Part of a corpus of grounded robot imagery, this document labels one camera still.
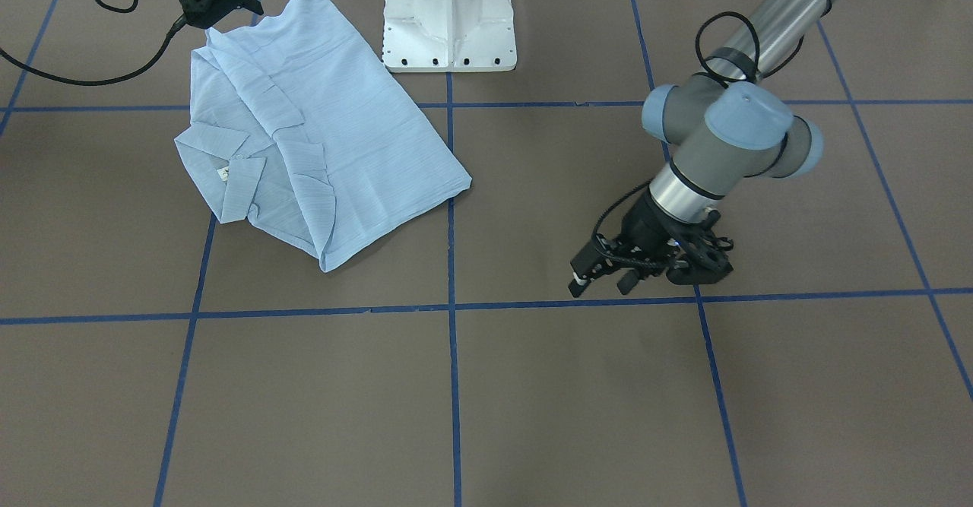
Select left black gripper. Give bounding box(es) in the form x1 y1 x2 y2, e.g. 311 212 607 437
569 188 734 299

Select light blue button-up shirt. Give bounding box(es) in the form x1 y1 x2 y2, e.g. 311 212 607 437
174 0 472 272

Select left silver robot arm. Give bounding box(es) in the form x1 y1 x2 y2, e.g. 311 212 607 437
569 0 840 298

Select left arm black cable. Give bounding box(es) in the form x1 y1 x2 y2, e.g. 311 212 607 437
591 11 807 257

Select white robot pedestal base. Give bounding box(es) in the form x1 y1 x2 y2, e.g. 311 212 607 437
380 0 518 73

